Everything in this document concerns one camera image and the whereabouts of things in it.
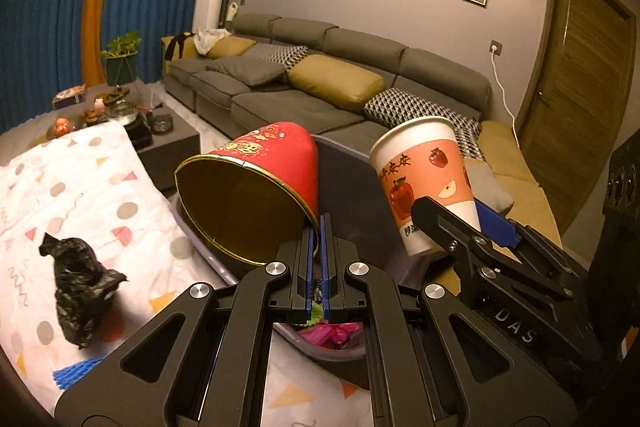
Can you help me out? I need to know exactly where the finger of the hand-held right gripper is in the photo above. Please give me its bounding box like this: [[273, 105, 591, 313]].
[[411, 196, 602, 384], [475, 202, 607, 334]]

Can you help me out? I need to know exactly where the wooden door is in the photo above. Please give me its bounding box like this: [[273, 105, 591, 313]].
[[515, 0, 637, 239]]

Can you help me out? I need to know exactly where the flat grey pillow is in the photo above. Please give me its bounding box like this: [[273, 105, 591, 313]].
[[207, 57, 286, 88]]

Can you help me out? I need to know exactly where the flat decorated box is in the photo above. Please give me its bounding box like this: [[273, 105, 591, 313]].
[[52, 85, 87, 110]]

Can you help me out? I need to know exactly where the black plastic bag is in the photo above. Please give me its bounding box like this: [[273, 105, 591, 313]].
[[40, 232, 129, 351]]

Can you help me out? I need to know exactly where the grey plastic bin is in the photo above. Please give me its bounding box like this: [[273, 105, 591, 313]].
[[170, 134, 481, 363]]

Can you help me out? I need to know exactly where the small yellow pillow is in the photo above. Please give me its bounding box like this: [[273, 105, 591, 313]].
[[206, 37, 256, 60]]

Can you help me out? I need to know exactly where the large black white patterned pillow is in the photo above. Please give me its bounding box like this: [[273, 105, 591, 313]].
[[364, 88, 484, 158]]

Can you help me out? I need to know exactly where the pink plastic bag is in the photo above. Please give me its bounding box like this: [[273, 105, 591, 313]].
[[300, 323, 364, 351]]

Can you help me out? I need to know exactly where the dark teapot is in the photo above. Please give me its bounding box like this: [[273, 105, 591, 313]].
[[102, 84, 131, 103]]

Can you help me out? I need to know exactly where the large yellow pillow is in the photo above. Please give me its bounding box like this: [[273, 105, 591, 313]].
[[287, 54, 385, 113]]

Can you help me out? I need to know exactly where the white cloth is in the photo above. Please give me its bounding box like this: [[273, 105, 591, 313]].
[[195, 29, 232, 56]]

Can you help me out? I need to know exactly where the grey sectional sofa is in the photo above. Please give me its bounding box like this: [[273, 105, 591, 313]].
[[162, 13, 563, 248]]

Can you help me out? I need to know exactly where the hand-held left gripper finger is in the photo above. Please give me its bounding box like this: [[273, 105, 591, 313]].
[[320, 213, 506, 427], [54, 214, 321, 427]]

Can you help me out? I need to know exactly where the white cable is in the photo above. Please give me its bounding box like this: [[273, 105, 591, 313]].
[[492, 52, 522, 144]]

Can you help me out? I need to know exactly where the potted plant on metal stand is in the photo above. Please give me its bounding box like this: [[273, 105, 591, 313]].
[[99, 31, 144, 86]]

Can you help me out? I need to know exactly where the blue foam net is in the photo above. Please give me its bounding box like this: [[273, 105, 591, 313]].
[[52, 356, 104, 393]]

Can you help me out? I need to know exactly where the red paper cup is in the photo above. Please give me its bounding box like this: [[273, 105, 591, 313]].
[[175, 121, 321, 267]]

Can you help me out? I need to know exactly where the small grey cushion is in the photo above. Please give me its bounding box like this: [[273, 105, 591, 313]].
[[464, 157, 514, 216]]

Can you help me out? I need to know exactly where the white orange paper cup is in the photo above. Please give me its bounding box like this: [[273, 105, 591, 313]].
[[370, 116, 482, 258]]

